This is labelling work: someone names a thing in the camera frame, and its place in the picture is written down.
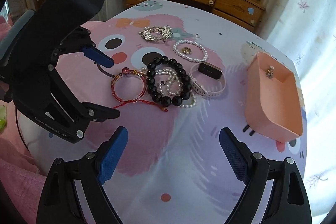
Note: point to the gold coin pendant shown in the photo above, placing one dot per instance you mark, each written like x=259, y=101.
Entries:
x=186, y=50

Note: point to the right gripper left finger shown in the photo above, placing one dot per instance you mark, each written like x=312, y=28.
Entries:
x=59, y=202

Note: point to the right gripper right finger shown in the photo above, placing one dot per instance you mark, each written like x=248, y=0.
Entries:
x=288, y=201

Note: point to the pink fluffy blanket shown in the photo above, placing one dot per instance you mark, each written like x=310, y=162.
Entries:
x=20, y=175

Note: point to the small silver flower charm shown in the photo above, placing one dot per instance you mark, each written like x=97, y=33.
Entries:
x=270, y=72

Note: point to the pink plastic tray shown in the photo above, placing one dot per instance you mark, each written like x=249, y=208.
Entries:
x=272, y=106

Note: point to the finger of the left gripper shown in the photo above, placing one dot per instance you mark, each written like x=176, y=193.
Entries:
x=98, y=57

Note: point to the cartoon monster table mat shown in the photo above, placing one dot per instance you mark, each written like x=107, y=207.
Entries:
x=173, y=169

